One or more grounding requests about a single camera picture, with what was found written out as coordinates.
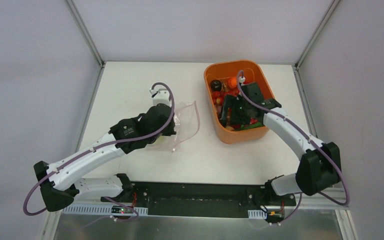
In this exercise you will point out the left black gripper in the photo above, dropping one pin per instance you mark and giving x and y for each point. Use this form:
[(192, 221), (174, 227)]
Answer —
[(168, 127)]

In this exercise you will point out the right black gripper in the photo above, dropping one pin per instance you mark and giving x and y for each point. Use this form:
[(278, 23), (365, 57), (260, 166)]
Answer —
[(237, 112)]

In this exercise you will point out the red toy lychee bunch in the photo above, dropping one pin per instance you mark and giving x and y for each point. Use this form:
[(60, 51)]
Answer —
[(224, 99)]

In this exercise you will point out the orange toy tangerine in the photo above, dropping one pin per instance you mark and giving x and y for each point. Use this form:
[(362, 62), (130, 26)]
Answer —
[(232, 83)]

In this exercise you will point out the green toy cabbage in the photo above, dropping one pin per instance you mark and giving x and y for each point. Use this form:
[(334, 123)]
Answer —
[(159, 140)]

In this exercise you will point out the dark purple toy mangosteen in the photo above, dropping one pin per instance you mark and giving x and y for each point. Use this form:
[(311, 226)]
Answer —
[(216, 85)]

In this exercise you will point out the clear pink zip top bag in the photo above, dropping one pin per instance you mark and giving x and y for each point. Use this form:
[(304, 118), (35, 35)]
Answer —
[(187, 125)]

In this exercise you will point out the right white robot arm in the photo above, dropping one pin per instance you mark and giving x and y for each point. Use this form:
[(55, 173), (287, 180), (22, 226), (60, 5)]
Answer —
[(319, 162)]

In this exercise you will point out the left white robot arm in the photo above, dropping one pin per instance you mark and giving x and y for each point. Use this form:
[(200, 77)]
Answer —
[(62, 183)]

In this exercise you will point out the long green toy pepper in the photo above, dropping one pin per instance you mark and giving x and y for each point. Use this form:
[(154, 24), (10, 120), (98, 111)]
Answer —
[(250, 126)]

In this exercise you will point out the orange plastic basket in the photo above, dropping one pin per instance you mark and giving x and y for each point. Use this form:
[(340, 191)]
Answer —
[(225, 71)]

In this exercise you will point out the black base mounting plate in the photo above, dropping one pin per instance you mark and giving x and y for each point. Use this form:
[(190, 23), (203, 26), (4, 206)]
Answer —
[(202, 200)]

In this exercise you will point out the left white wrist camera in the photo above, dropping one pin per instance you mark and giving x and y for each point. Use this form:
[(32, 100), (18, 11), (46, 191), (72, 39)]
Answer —
[(160, 96)]

